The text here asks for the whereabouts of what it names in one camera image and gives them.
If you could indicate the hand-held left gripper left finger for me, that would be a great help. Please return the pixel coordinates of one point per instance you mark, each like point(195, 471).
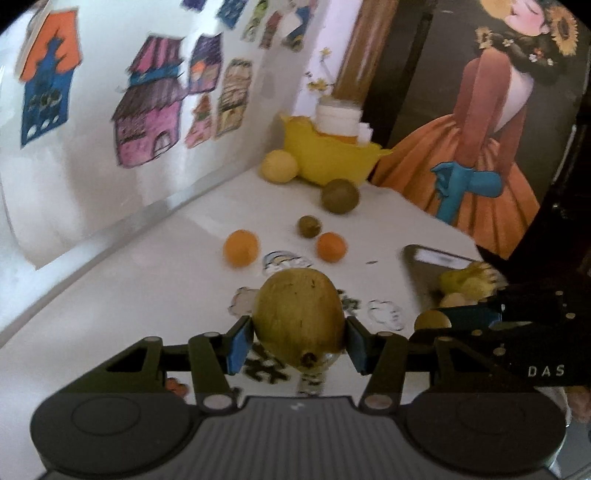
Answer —
point(239, 346)

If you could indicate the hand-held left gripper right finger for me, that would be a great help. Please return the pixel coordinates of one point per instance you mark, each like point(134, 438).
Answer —
point(358, 346)

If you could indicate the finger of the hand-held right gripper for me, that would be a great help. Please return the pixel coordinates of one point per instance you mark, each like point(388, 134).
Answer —
point(475, 317)
point(429, 337)

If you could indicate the yellow brown apple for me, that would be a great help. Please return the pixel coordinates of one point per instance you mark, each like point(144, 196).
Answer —
point(464, 281)

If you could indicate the olive brown oval fruit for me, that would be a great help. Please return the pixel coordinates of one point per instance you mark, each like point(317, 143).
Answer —
point(295, 318)

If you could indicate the metal tray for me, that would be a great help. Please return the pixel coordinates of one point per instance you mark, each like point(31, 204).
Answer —
point(420, 272)

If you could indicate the small orange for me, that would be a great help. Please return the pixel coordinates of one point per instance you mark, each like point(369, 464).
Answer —
point(240, 248)
point(331, 247)

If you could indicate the small brown round fruit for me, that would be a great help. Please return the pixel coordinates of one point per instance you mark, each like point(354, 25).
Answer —
point(308, 226)

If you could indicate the brown green kiwi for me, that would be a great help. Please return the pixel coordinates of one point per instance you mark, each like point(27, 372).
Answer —
point(340, 196)

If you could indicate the yellow round fruit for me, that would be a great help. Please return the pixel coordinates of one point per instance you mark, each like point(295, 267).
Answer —
point(278, 167)

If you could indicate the yellow plastic bowl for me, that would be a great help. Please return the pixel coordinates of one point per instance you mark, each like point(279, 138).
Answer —
point(332, 159)

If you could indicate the white folded paper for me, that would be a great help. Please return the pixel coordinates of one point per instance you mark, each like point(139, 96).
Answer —
point(364, 131)

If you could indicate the white plastic jar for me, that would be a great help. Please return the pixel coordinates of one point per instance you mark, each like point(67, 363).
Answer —
point(337, 117)

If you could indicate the yellow flower sprig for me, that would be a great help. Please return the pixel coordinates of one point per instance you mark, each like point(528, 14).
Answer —
point(323, 78)

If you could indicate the orange dress girl wall poster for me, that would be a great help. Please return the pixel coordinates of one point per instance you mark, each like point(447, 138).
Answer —
point(489, 147)

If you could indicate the colourful houses wall drawing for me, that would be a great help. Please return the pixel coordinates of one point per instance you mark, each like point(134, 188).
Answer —
point(152, 115)

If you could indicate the brown wooden door frame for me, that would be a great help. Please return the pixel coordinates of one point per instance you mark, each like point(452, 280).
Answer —
point(364, 46)

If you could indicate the girl with bear wall drawing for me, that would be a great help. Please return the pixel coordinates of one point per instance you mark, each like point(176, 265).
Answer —
point(298, 27)

